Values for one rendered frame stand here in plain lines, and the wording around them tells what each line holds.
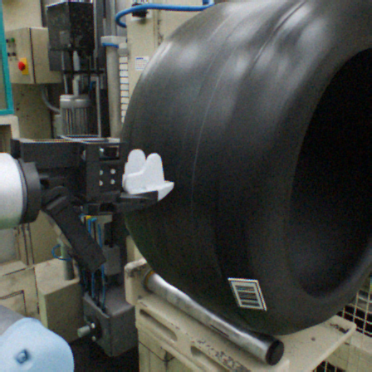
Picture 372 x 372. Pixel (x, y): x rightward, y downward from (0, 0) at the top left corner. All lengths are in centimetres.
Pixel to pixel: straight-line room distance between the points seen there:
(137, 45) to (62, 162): 56
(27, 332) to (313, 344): 73
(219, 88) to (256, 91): 5
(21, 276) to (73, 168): 66
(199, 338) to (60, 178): 49
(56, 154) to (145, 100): 23
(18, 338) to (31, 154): 19
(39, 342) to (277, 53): 41
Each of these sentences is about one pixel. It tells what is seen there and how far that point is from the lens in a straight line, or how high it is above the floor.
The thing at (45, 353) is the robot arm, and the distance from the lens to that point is 29.
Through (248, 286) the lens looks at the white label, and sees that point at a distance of 55.
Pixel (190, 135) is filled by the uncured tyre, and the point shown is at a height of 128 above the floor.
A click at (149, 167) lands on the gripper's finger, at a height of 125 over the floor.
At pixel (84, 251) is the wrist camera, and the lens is 47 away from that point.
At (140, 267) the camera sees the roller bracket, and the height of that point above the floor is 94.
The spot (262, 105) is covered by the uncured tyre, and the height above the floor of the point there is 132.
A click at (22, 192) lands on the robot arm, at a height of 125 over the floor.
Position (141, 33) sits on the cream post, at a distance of 93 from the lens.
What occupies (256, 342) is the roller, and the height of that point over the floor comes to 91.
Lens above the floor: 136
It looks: 16 degrees down
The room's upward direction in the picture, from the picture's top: straight up
